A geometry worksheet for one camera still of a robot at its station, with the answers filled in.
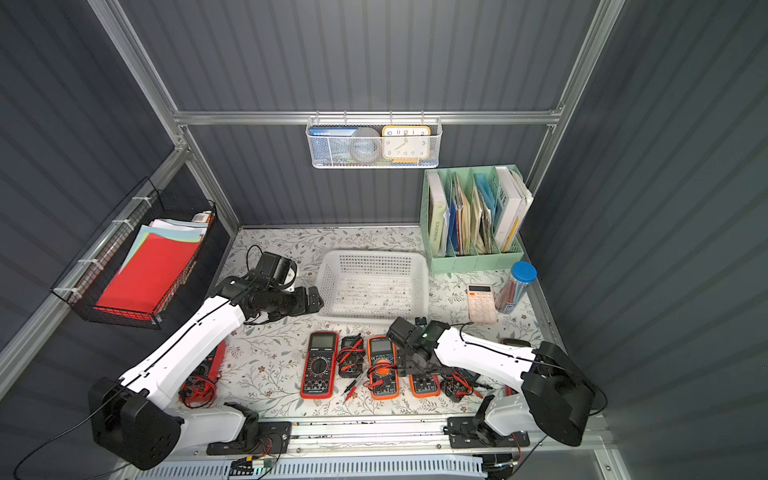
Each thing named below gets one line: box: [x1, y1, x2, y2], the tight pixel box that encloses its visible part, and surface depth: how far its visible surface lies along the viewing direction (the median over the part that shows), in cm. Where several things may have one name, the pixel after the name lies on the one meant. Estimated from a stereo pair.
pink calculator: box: [467, 284, 497, 324], surface depth 99 cm
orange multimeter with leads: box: [363, 335, 399, 401], surface depth 82 cm
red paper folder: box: [94, 233, 203, 319], surface depth 74 cm
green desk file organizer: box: [420, 164, 524, 274], surface depth 101 cm
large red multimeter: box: [300, 331, 339, 399], surface depth 84 cm
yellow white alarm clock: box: [381, 125, 432, 160], surface depth 90 cm
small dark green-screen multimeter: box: [441, 367, 481, 403], surface depth 80 cm
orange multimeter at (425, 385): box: [409, 374, 441, 398], surface depth 80 cm
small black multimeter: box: [336, 335, 366, 378], surface depth 86 cm
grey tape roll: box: [349, 127, 383, 164], surface depth 89 cm
